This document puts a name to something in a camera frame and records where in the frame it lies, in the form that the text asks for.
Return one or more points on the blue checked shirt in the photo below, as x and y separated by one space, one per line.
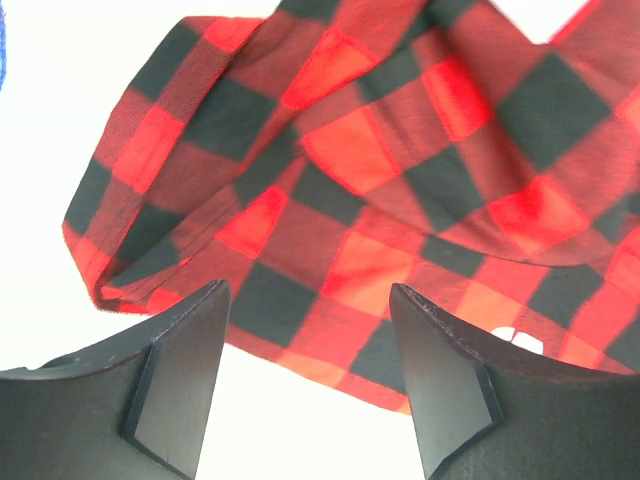
3 46

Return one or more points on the red black plaid shirt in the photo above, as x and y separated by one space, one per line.
318 156

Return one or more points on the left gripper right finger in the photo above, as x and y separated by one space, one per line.
484 408

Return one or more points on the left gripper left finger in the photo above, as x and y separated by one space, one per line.
132 406

